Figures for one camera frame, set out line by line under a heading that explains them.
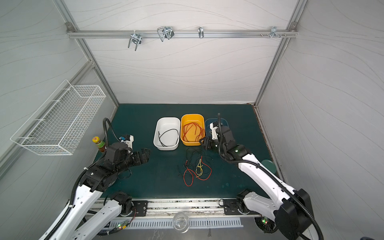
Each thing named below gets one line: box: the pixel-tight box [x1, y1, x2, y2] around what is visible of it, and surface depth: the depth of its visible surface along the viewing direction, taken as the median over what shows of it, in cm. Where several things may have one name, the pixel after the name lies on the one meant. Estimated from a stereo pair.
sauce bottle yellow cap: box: [92, 136, 106, 153], surface depth 82 cm
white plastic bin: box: [153, 117, 182, 151], surface depth 104 cm
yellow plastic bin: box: [180, 113, 206, 146], surface depth 106 cm
